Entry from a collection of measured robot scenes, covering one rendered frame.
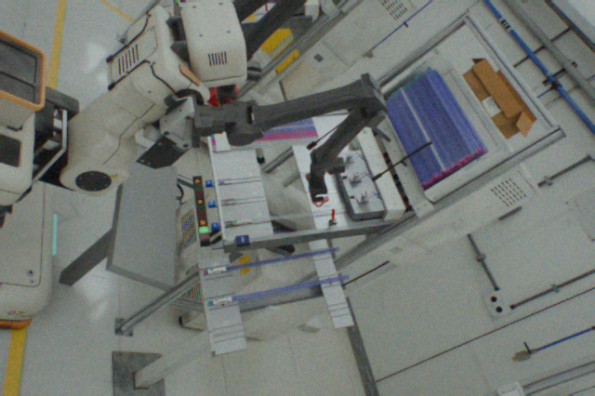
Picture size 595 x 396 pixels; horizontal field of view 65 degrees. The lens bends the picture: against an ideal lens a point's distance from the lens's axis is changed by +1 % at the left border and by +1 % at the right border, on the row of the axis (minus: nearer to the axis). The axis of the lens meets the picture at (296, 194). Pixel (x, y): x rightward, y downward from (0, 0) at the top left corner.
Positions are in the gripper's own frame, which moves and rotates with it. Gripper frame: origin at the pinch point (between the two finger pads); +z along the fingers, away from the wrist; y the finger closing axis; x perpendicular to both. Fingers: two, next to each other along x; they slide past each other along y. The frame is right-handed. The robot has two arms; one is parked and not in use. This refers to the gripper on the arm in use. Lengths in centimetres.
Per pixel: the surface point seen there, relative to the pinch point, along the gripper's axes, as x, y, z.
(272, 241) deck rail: 19.9, -10.8, 10.3
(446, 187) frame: -49, -11, -6
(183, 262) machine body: 66, 20, 71
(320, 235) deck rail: 0.4, -10.6, 13.3
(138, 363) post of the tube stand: 86, -32, 59
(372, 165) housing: -29.6, 17.0, 9.1
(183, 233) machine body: 64, 37, 71
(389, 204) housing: -30.1, -4.6, 8.5
